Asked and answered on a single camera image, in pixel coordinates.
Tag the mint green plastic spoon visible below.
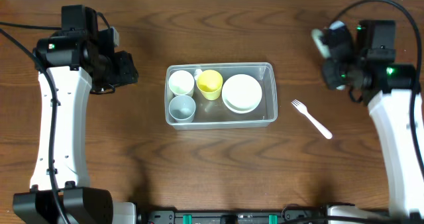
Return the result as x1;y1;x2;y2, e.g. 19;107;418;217
311;28;331;59

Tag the white cup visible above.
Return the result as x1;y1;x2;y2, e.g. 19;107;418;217
168;70;195;97

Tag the grey cup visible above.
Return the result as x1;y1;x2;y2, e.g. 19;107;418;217
168;95;196;123

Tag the yellow cup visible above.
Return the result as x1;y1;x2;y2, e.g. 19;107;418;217
196;70;223;101

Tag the white bowl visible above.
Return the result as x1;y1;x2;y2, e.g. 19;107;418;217
222;74;262;114

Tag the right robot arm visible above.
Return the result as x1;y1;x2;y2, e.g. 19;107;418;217
311;21;423;223

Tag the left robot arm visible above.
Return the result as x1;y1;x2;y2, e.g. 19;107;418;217
13;31;138;223

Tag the clear plastic container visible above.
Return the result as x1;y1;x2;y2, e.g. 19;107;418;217
164;62;278;130

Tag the pink plastic fork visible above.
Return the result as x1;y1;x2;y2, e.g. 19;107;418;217
291;99;333;139

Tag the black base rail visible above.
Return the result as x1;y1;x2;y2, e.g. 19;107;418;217
137;209;398;224

